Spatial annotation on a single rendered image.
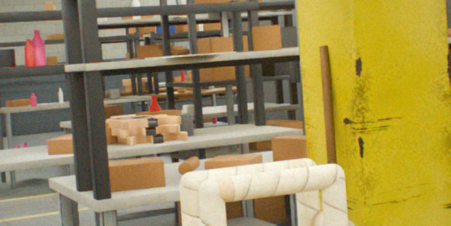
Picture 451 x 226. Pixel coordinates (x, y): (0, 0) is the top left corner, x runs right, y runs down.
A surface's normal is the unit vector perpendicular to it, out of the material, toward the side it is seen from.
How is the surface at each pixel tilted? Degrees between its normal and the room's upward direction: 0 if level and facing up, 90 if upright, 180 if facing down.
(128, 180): 90
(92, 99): 90
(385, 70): 90
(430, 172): 90
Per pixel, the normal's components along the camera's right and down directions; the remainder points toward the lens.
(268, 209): 0.34, 0.03
